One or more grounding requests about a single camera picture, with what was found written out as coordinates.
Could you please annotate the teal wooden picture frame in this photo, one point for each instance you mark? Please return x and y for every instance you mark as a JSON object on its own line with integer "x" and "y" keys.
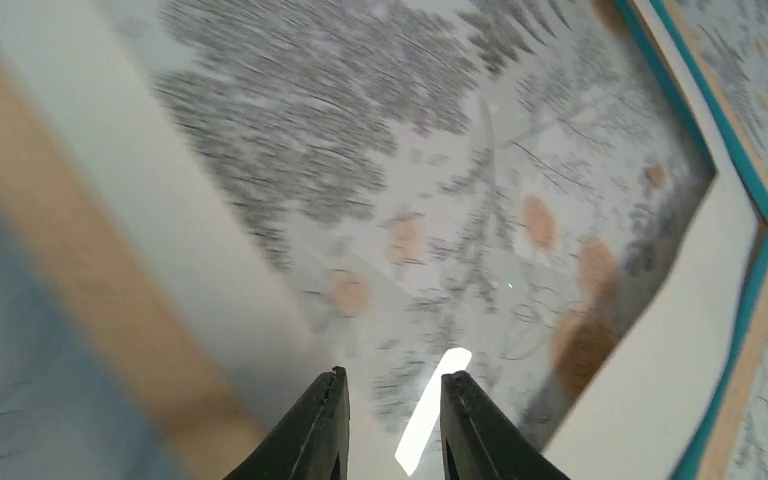
{"x": 92, "y": 265}

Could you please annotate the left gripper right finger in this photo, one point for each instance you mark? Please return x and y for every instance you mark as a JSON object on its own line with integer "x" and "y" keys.
{"x": 479, "y": 442}

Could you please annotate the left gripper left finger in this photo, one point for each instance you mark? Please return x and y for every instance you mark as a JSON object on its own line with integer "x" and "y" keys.
{"x": 311, "y": 441}

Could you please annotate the cream mat board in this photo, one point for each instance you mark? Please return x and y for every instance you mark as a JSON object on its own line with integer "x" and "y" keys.
{"x": 192, "y": 232}

